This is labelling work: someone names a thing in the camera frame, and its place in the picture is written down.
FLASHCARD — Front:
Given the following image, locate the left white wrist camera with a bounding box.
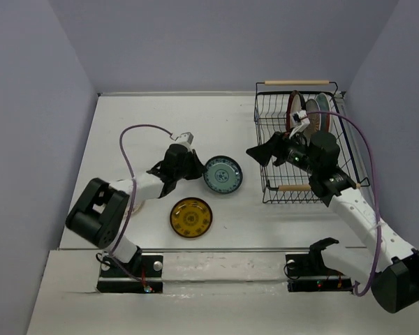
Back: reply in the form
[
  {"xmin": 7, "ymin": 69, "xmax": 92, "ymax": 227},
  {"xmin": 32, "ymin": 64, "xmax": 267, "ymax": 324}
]
[{"xmin": 170, "ymin": 132, "xmax": 194, "ymax": 146}]

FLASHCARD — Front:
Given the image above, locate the blue white floral small plate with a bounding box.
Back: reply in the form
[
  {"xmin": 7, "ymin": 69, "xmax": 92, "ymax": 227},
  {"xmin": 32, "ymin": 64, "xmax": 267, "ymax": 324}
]
[{"xmin": 203, "ymin": 155, "xmax": 243, "ymax": 195}]

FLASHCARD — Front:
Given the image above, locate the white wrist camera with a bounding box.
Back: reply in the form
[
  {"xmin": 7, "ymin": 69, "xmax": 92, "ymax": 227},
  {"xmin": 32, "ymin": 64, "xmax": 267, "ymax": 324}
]
[
  {"xmin": 170, "ymin": 132, "xmax": 194, "ymax": 146},
  {"xmin": 289, "ymin": 110, "xmax": 310, "ymax": 139}
]

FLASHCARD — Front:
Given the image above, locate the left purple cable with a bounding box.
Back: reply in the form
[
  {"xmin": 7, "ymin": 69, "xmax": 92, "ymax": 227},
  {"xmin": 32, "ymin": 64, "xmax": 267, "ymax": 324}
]
[{"xmin": 108, "ymin": 124, "xmax": 174, "ymax": 290}]

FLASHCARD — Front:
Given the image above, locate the purple cable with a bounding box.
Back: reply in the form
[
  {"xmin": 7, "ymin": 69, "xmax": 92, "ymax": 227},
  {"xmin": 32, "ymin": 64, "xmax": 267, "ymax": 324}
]
[
  {"xmin": 108, "ymin": 124, "xmax": 174, "ymax": 290},
  {"xmin": 307, "ymin": 110, "xmax": 383, "ymax": 298}
]

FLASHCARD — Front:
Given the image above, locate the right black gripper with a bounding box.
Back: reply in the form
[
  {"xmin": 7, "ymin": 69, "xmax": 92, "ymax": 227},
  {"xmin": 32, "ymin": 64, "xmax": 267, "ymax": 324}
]
[{"xmin": 245, "ymin": 127, "xmax": 319, "ymax": 175}]

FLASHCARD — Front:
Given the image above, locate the yellow black patterned plate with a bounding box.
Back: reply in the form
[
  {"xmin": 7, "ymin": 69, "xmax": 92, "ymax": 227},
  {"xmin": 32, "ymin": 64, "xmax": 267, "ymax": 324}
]
[{"xmin": 169, "ymin": 197, "xmax": 214, "ymax": 239}]

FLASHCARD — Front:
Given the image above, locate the red teal floral plate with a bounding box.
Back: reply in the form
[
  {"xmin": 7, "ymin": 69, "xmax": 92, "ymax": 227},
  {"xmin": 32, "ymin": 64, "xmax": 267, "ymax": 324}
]
[{"xmin": 315, "ymin": 93, "xmax": 332, "ymax": 132}]

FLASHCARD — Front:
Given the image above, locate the white plate orange sunburst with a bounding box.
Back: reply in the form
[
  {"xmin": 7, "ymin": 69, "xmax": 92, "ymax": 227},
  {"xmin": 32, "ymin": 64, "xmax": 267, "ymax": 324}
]
[{"xmin": 304, "ymin": 98, "xmax": 321, "ymax": 140}]

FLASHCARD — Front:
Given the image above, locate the cream translucent plate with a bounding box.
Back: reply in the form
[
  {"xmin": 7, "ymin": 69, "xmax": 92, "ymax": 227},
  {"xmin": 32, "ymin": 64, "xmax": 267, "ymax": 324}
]
[{"xmin": 131, "ymin": 201, "xmax": 145, "ymax": 214}]

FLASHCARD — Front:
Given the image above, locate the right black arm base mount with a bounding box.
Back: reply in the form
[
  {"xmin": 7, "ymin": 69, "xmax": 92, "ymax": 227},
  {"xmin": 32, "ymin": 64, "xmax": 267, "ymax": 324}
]
[{"xmin": 283, "ymin": 253, "xmax": 353, "ymax": 292}]

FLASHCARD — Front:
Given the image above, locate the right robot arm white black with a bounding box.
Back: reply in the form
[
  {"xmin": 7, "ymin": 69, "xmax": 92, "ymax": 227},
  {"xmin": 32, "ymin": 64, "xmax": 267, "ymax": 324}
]
[{"xmin": 246, "ymin": 131, "xmax": 419, "ymax": 313}]

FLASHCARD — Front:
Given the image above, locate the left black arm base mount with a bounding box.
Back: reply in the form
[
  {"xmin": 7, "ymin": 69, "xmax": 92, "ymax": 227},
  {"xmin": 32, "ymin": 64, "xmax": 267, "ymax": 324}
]
[{"xmin": 96, "ymin": 253, "xmax": 163, "ymax": 294}]

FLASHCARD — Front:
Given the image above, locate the black wire dish rack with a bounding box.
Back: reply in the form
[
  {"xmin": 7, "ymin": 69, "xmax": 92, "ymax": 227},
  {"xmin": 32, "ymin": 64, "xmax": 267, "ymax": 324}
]
[{"xmin": 253, "ymin": 80, "xmax": 370, "ymax": 204}]

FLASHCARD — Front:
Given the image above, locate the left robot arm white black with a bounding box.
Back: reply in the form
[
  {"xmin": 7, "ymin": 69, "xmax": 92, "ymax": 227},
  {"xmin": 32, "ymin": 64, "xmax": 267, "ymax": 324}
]
[{"xmin": 66, "ymin": 144, "xmax": 205, "ymax": 276}]

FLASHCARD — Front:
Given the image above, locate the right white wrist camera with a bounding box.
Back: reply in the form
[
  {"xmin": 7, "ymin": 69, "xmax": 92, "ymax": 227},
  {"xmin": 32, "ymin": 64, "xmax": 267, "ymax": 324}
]
[{"xmin": 289, "ymin": 110, "xmax": 310, "ymax": 139}]

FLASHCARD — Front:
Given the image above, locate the dark red rimmed beige plate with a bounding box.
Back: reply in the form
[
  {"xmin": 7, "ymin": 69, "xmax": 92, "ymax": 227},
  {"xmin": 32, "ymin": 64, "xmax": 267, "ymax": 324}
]
[{"xmin": 286, "ymin": 90, "xmax": 306, "ymax": 131}]

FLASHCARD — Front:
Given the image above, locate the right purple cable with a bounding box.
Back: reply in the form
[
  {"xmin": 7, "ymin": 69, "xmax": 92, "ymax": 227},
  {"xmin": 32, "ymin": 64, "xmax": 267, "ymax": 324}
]
[{"xmin": 307, "ymin": 110, "xmax": 383, "ymax": 298}]

